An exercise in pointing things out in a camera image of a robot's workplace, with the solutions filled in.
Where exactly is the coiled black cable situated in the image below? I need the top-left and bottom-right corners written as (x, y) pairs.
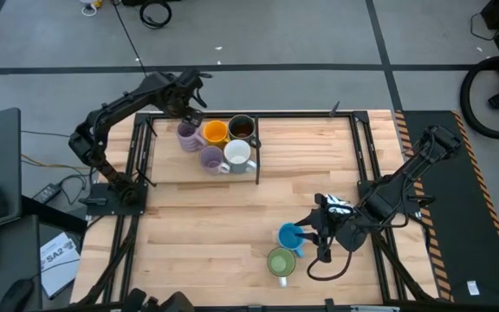
top-left (138, 0), bottom-right (172, 31)

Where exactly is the yellow floor cable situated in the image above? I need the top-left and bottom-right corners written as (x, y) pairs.
top-left (20, 153), bottom-right (94, 171)

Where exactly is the dark grey mug brown inside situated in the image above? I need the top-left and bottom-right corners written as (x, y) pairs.
top-left (227, 114), bottom-right (262, 149)

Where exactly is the black shelf end post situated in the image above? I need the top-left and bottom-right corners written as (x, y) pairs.
top-left (253, 116), bottom-right (262, 185)

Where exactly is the person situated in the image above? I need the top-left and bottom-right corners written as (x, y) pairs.
top-left (121, 288), bottom-right (195, 312)

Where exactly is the orange black vacuum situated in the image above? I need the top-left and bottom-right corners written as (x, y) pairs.
top-left (459, 55), bottom-right (499, 140)

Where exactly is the long black floor cable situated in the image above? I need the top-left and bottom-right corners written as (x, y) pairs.
top-left (110, 0), bottom-right (149, 78)

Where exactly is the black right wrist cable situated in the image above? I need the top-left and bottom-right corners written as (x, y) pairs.
top-left (306, 249), bottom-right (354, 282)

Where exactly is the black hazard-striped floor mat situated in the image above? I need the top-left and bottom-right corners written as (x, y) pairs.
top-left (394, 109), bottom-right (499, 307)

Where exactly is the black power brick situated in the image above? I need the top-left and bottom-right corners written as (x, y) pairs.
top-left (32, 183), bottom-right (62, 204)

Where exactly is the orange mug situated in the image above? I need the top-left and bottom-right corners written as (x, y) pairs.
top-left (202, 120), bottom-right (230, 148)

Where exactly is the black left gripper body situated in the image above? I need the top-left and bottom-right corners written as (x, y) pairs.
top-left (169, 84), bottom-right (203, 116)

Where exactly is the black computer mouse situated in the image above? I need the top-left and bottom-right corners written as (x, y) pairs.
top-left (0, 278), bottom-right (34, 312)

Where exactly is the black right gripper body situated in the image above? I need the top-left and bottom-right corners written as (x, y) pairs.
top-left (314, 193), bottom-right (344, 263)

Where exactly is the blue white patterned mug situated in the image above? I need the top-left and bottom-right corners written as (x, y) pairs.
top-left (325, 193), bottom-right (355, 218)

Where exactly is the purple mug white handle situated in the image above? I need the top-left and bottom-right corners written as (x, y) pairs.
top-left (198, 145), bottom-right (232, 176)

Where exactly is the green mug white handle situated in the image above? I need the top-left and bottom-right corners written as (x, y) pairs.
top-left (267, 246), bottom-right (297, 289)

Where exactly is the white printed booklet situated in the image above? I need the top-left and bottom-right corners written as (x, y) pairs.
top-left (39, 231), bottom-right (81, 300)

